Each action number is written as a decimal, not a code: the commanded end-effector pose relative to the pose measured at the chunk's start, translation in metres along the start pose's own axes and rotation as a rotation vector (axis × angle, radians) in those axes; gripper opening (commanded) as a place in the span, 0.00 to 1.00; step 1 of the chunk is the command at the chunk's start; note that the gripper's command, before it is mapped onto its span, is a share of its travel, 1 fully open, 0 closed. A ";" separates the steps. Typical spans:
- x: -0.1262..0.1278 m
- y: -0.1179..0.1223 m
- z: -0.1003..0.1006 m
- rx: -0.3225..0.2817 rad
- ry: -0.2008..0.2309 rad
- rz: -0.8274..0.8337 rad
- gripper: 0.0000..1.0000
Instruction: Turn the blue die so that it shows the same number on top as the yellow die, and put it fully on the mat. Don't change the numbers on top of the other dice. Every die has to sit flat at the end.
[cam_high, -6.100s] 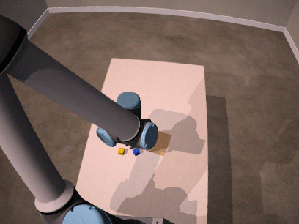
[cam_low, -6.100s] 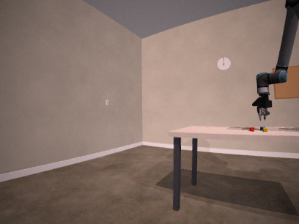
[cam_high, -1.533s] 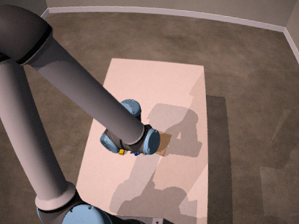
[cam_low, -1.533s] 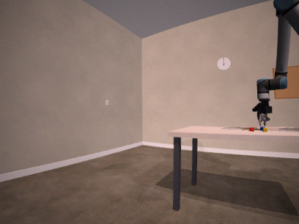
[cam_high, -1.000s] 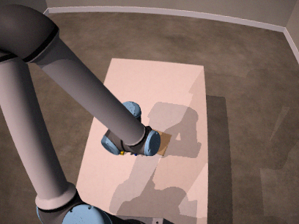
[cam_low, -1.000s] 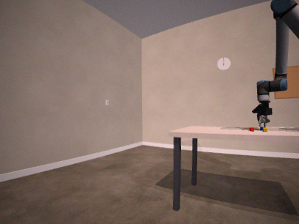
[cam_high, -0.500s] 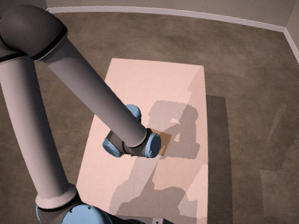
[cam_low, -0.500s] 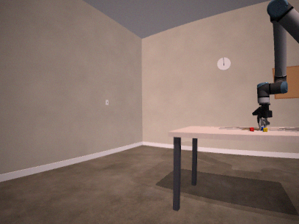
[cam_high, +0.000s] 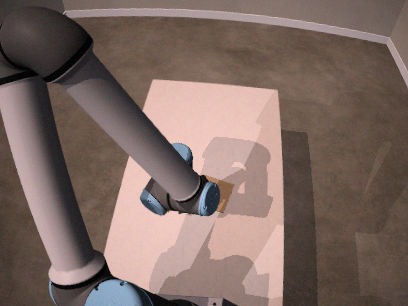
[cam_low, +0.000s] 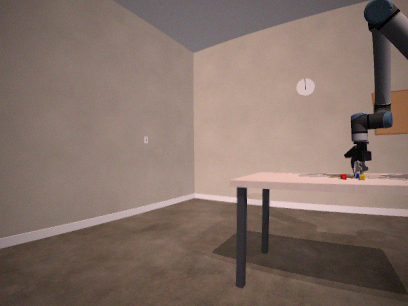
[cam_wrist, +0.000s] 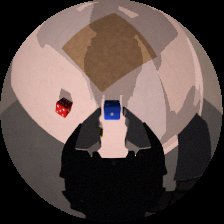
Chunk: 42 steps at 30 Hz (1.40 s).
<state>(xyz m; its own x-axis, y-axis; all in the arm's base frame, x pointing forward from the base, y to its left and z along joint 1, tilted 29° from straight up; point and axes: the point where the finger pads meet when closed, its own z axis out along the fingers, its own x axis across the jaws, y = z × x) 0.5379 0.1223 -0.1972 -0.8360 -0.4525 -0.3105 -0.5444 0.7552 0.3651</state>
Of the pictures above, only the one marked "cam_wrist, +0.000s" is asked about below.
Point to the blue die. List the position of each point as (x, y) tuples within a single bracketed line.
[(112, 109)]

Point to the red die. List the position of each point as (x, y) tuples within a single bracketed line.
[(63, 107)]

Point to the yellow die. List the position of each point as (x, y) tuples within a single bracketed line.
[(101, 131)]

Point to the brown square mat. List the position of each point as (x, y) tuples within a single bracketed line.
[(108, 49)]

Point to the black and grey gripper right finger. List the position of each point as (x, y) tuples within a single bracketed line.
[(142, 140)]

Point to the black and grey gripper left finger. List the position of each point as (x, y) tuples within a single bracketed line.
[(84, 140)]

